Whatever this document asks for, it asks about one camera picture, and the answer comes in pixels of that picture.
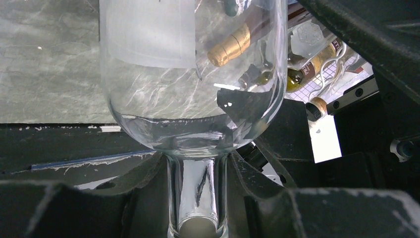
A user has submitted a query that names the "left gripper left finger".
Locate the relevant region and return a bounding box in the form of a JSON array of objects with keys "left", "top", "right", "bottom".
[{"left": 0, "top": 153, "right": 168, "bottom": 238}]

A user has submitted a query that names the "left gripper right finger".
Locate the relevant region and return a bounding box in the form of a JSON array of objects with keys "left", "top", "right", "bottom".
[{"left": 227, "top": 153, "right": 420, "bottom": 238}]

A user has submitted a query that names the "clear bottle with silver cap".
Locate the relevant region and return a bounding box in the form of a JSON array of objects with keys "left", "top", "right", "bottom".
[{"left": 99, "top": 0, "right": 287, "bottom": 238}]

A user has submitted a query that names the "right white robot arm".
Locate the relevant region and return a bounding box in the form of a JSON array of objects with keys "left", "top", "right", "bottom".
[{"left": 301, "top": 0, "right": 420, "bottom": 199}]

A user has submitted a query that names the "bottle with black cap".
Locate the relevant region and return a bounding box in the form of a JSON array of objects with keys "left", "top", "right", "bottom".
[{"left": 305, "top": 97, "right": 327, "bottom": 122}]

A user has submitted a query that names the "dark bottle with gold foil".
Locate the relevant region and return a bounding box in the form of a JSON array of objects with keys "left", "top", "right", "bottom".
[{"left": 207, "top": 3, "right": 309, "bottom": 68}]

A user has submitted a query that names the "clear bottle with orange label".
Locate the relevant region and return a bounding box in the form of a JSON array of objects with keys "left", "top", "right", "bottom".
[{"left": 286, "top": 19, "right": 343, "bottom": 93}]

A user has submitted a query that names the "white wire wine rack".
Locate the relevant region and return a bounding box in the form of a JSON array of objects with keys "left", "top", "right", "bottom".
[{"left": 286, "top": 40, "right": 369, "bottom": 99}]

